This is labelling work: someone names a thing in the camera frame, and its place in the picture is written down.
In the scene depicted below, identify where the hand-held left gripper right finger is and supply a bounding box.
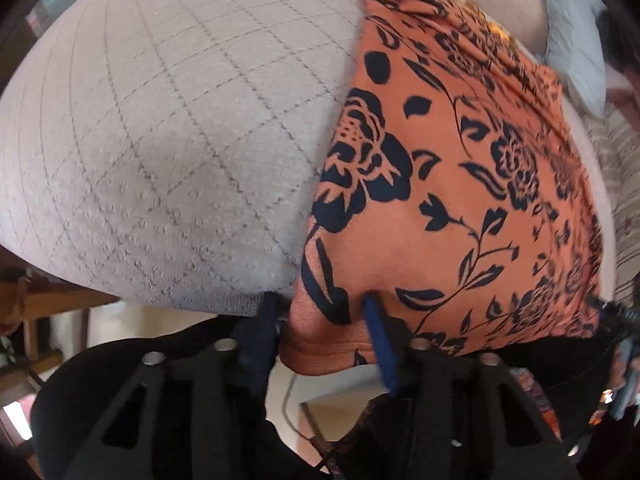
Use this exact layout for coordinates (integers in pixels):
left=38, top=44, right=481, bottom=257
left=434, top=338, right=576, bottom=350
left=364, top=296, right=568, bottom=480

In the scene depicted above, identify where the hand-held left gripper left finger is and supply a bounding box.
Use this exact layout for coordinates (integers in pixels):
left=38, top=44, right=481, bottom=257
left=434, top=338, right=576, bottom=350
left=65, top=293, right=281, bottom=480

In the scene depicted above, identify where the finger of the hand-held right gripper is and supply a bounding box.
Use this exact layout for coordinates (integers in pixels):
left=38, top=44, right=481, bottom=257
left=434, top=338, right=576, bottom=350
left=587, top=294, right=640, bottom=333

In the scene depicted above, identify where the orange black floral garment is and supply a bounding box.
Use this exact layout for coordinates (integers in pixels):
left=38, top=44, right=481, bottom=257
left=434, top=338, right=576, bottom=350
left=280, top=0, right=618, bottom=378

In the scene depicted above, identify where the striped floral cushion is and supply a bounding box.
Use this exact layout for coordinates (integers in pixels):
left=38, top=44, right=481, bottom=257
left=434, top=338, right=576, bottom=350
left=587, top=105, right=640, bottom=306

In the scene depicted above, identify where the beige quilted sofa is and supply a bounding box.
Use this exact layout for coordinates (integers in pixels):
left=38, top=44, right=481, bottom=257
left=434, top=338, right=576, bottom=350
left=0, top=0, right=640, bottom=318

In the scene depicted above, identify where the light blue pillow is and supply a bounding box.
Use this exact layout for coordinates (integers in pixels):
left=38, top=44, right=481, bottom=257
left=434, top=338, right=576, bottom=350
left=532, top=0, right=613, bottom=121

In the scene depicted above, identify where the thin black cable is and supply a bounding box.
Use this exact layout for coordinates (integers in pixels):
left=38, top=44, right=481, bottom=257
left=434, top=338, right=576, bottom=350
left=281, top=375, right=346, bottom=476

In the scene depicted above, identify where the wooden furniture frame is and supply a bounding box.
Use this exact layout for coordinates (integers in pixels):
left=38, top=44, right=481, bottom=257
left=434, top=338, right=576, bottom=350
left=0, top=267, right=121, bottom=391

